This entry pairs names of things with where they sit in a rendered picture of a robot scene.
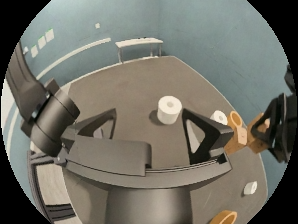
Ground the orange-brown open cup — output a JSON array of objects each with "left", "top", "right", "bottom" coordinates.
[{"left": 226, "top": 111, "right": 242, "bottom": 129}]

